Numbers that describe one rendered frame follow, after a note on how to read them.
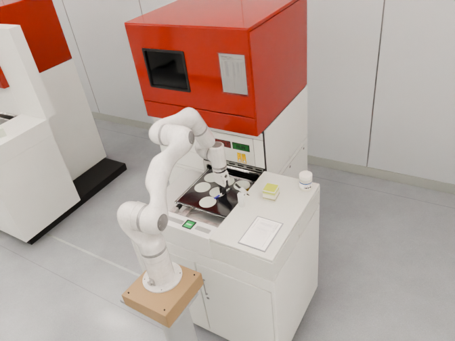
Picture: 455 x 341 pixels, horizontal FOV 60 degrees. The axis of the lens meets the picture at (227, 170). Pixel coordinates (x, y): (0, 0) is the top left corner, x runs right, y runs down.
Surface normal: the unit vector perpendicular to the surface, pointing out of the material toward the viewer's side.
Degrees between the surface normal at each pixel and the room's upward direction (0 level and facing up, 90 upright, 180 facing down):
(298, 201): 0
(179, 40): 90
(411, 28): 90
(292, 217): 0
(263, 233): 0
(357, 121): 90
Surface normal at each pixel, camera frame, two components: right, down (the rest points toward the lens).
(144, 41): -0.51, 0.54
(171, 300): -0.14, -0.84
